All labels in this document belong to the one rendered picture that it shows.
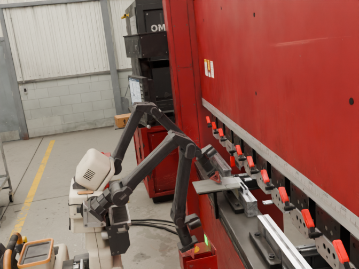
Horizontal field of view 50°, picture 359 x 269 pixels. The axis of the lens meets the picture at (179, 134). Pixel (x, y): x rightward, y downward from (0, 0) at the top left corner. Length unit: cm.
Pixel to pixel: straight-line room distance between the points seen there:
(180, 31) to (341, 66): 211
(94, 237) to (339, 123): 135
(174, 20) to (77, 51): 607
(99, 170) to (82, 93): 722
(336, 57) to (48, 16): 824
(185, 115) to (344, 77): 218
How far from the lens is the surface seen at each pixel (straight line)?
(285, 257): 177
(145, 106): 208
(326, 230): 129
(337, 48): 108
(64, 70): 900
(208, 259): 205
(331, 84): 112
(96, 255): 204
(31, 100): 916
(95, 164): 186
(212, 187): 235
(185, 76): 308
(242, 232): 211
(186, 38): 307
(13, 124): 927
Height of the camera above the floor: 190
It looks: 14 degrees down
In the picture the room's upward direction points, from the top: 6 degrees counter-clockwise
